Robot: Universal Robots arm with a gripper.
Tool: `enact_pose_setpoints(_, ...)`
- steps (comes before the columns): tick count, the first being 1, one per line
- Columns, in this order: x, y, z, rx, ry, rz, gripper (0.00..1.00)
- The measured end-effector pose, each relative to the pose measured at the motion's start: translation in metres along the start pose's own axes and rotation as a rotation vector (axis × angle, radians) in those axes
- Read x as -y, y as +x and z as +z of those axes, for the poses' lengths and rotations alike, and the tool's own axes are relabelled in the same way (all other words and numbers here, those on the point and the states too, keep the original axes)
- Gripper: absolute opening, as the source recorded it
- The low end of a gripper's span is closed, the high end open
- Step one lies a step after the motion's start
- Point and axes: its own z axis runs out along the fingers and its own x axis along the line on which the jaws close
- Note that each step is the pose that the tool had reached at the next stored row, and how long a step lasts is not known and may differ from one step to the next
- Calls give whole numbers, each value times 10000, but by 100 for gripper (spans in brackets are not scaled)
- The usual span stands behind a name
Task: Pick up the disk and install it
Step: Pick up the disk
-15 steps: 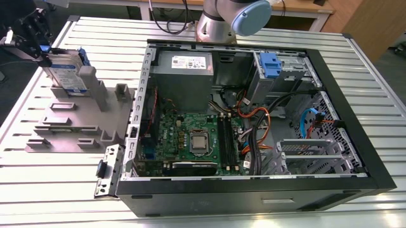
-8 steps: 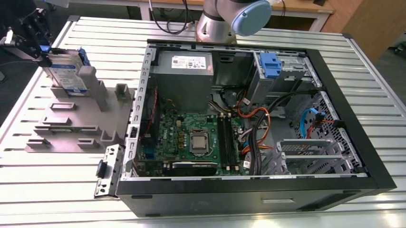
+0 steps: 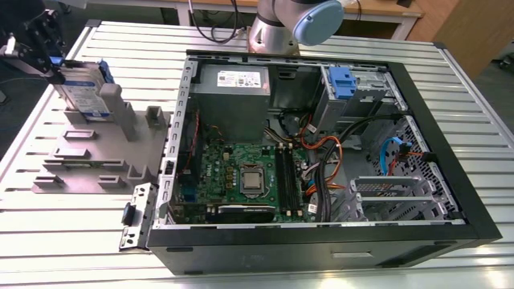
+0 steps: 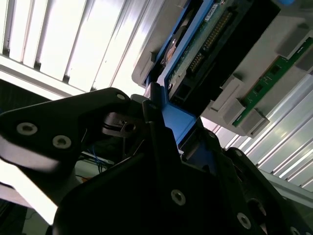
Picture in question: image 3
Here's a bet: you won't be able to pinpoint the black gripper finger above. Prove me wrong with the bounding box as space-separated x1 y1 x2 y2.
15 42 56 79
30 9 68 85

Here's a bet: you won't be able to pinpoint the hard disk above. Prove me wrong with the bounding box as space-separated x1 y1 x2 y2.
47 55 118 123

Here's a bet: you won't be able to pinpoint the blue data wire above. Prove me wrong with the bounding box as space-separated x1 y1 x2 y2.
378 135 411 178

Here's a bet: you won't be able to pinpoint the silver disk bay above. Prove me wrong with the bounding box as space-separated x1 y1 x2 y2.
349 176 458 222

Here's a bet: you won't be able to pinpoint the white metal desk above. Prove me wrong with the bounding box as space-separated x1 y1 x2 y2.
78 0 258 27

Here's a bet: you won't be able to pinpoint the grey parts rack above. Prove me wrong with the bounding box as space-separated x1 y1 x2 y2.
31 84 172 195

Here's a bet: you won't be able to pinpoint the grey power supply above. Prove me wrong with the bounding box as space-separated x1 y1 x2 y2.
188 64 271 145

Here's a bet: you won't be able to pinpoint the green motherboard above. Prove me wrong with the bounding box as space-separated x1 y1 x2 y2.
171 143 318 225

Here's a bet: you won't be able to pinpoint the CPU socket with metal cover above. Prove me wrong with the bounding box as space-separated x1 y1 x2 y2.
238 163 271 199

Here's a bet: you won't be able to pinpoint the silver CPU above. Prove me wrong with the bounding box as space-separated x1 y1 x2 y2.
242 173 265 189

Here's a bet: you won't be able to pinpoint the black graphics card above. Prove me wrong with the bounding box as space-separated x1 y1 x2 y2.
207 204 278 224

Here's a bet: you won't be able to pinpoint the black RAM slot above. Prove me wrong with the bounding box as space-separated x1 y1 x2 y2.
286 143 305 218
275 143 293 216

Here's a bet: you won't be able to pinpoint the blue plastic drive latch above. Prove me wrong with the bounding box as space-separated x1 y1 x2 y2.
327 66 358 100

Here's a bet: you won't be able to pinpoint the silver optical drive cage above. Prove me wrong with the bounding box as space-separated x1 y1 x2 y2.
313 63 407 133

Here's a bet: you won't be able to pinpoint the wooden desk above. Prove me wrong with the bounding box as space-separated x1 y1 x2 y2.
343 0 426 42

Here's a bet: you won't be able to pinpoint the black PC case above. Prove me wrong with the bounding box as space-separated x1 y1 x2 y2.
118 49 504 276

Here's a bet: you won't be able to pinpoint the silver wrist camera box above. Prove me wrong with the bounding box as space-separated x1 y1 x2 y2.
0 34 18 58

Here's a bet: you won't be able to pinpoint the yellow and black power wires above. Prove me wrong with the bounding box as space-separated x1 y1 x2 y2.
263 126 301 146

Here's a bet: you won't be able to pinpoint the orange wire bundle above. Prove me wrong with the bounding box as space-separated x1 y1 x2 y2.
301 135 347 196

